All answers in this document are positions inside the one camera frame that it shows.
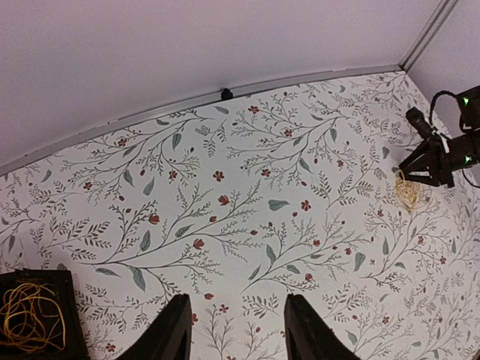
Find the right aluminium corner post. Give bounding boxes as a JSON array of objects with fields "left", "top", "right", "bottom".
[{"left": 398, "top": 0, "right": 460, "bottom": 73}]

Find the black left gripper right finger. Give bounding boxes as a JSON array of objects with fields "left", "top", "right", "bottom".
[{"left": 283, "top": 294, "right": 359, "bottom": 360}]

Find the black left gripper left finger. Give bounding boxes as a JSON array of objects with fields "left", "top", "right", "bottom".
[{"left": 117, "top": 294, "right": 193, "bottom": 360}]

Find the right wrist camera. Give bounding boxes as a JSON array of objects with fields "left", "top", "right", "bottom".
[{"left": 406, "top": 107, "right": 449, "bottom": 153}]

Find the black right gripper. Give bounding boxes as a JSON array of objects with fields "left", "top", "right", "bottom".
[{"left": 399, "top": 138, "right": 455, "bottom": 188}]

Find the small black wall knob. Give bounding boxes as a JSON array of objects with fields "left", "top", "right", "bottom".
[{"left": 220, "top": 88, "right": 233, "bottom": 101}]

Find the floral patterned table mat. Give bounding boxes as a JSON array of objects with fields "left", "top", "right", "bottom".
[{"left": 1, "top": 72, "right": 479, "bottom": 359}]

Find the black three-compartment bin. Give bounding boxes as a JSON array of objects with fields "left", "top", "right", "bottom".
[{"left": 1, "top": 269, "right": 89, "bottom": 359}]

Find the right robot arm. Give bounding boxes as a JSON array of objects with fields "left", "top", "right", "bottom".
[{"left": 399, "top": 86, "right": 479, "bottom": 188}]

